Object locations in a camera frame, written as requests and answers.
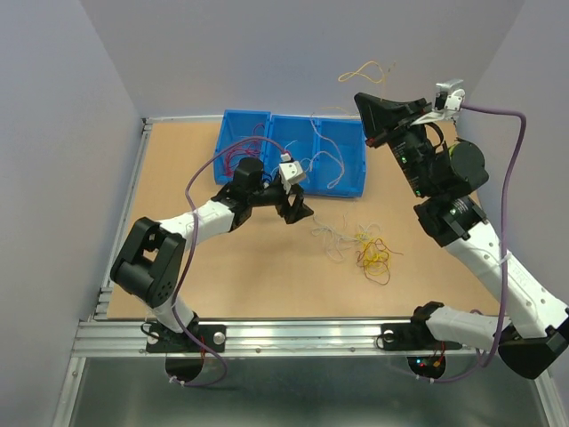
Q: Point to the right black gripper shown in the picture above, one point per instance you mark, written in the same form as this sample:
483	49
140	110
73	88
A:
380	116

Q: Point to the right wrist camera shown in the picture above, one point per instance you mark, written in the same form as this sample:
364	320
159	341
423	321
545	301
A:
449	96

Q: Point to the aluminium front rail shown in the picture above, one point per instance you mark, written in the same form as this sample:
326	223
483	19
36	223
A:
307	337

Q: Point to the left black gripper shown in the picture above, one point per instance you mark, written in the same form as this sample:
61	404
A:
298	210

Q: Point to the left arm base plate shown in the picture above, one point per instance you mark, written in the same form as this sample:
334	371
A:
161	340

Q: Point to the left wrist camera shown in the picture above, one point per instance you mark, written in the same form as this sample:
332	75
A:
290	173

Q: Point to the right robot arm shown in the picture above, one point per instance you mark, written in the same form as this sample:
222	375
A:
530	330

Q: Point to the middle blue bin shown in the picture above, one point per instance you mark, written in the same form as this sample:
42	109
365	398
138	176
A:
296	134

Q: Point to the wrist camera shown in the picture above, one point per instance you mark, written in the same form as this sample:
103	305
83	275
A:
290	173
449	96

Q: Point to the blue bin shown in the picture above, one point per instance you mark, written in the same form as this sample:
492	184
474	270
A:
296	134
340	157
235	126

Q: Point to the left blue bin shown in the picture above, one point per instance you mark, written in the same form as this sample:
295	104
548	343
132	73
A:
235	126

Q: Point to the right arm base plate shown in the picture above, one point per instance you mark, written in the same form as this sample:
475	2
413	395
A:
409	337

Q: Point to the right blue bin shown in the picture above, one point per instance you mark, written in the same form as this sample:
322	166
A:
340	157

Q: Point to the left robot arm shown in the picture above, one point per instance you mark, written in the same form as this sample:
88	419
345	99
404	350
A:
148	265

